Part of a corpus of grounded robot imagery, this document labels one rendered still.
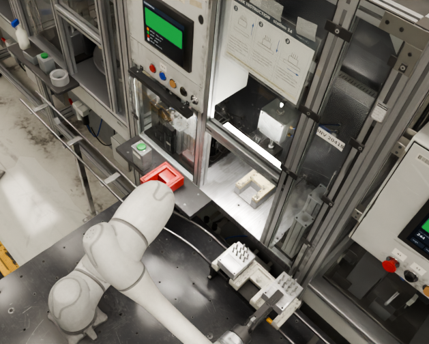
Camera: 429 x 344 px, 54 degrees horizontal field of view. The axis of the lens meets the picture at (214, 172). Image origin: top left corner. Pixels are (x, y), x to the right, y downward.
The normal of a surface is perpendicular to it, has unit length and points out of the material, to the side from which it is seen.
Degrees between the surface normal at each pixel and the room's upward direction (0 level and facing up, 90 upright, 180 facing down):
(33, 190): 0
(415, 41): 90
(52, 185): 0
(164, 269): 0
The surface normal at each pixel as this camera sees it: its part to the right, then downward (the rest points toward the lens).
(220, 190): 0.08, -0.62
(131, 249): 0.66, 0.04
